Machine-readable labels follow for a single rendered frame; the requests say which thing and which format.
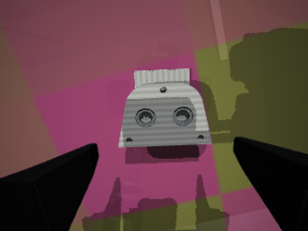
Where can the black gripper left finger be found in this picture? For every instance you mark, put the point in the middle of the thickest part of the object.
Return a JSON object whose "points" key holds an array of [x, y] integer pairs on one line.
{"points": [[46, 197]]}

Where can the grey plate with two round holes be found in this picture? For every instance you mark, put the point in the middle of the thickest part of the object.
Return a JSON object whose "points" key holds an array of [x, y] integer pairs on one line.
{"points": [[164, 128]]}

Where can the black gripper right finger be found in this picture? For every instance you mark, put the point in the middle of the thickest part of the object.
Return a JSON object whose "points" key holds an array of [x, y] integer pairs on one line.
{"points": [[280, 177]]}

